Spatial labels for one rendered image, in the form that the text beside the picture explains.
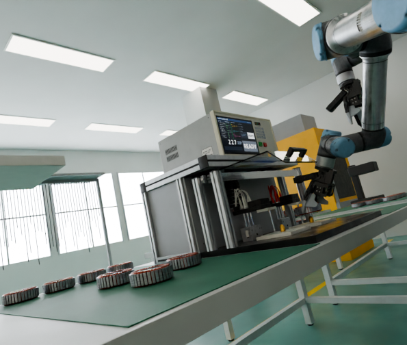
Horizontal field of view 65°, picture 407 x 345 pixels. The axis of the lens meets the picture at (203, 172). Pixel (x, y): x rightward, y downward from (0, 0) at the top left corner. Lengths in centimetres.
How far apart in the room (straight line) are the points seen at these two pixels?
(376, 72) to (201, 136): 68
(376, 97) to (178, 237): 89
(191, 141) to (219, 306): 96
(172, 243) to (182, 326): 86
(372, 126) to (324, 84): 583
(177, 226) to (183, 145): 38
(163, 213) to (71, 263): 632
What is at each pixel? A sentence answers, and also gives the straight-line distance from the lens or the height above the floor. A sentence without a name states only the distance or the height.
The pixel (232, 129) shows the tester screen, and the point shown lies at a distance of 139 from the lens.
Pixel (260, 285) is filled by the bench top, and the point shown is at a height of 73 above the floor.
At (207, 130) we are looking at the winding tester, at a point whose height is 125.
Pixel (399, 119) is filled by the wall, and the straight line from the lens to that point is 658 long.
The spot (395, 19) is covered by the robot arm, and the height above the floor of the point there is 116.
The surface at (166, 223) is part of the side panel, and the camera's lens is 138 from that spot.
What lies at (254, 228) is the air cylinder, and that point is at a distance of 131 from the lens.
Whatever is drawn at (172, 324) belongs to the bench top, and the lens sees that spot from 51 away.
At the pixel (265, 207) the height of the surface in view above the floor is 88.
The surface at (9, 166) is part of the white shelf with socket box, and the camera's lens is 116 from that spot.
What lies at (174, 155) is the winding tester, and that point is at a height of 122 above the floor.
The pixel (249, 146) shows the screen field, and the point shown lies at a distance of 145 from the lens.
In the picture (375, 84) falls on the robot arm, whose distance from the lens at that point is 125.
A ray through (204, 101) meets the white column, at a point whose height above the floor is 300.
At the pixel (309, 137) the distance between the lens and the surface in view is 504.
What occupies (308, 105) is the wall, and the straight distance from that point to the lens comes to 719.
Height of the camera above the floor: 86
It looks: 10 degrees up
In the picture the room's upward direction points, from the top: 13 degrees counter-clockwise
